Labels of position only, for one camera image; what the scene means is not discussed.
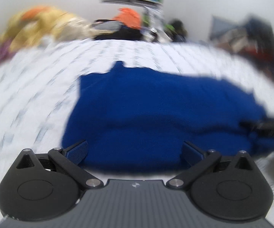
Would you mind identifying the orange plastic bag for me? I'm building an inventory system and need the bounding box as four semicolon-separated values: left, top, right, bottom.
112;8;143;29

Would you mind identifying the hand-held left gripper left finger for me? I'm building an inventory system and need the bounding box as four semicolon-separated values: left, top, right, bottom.
16;139;103;191

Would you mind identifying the floral grey pillow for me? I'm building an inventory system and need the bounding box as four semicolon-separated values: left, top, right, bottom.
143;4;164;32

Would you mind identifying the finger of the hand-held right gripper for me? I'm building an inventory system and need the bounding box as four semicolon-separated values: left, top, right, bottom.
240;121;264;133

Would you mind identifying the dark brown plush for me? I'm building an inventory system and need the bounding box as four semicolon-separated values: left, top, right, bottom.
168;19;188;43

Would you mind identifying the dark jacket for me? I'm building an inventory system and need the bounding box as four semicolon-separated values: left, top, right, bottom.
232;15;274;86

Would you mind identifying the black clothes pile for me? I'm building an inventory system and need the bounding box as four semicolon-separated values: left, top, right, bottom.
92;19;144;41

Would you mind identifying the red cloth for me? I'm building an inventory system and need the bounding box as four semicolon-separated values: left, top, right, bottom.
243;46;272;59

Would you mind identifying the blue knit sweater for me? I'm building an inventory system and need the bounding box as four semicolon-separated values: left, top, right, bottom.
61;61;274;173

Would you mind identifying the white printed bed sheet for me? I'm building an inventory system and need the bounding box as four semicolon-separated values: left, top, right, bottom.
0;39;274;228

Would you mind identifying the grey framed board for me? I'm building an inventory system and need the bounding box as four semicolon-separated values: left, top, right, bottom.
209;15;238;42

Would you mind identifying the yellow cartoon quilt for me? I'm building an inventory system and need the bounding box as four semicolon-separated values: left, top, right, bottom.
0;5;93;53

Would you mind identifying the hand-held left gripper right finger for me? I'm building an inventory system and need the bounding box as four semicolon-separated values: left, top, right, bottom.
166;140;257;191

